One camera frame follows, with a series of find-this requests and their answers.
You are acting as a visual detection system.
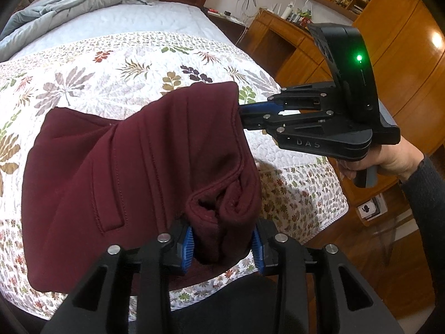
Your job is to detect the wooden desk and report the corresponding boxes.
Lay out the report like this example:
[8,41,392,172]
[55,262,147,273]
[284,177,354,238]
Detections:
[239,9,332,87]

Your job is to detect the person dark trouser leg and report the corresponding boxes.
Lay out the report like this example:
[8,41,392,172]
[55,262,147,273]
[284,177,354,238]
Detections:
[164,274,309,333]

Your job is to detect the wooden wardrobe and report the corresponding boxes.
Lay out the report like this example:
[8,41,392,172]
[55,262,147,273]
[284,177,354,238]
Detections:
[354,0,444,154]

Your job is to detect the white bottle on desk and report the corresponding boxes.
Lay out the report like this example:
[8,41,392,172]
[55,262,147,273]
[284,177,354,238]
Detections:
[281,2,293,20]

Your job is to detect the light blue comforter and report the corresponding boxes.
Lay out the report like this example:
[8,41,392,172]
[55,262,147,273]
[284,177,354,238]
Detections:
[0,0,135,63]

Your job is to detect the dark wooden nightstand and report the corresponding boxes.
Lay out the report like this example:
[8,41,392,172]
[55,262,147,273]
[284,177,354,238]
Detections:
[201,7,248,45]

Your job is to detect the person right hand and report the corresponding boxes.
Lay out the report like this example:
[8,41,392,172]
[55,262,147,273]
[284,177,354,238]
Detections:
[337,136,425,182]

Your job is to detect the maroon pants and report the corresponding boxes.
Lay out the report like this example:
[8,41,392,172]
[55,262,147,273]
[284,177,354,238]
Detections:
[21,82,262,293]

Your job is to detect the dark sleeved right forearm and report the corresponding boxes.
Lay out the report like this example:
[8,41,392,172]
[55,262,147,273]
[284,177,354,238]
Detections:
[399,155,445,307]

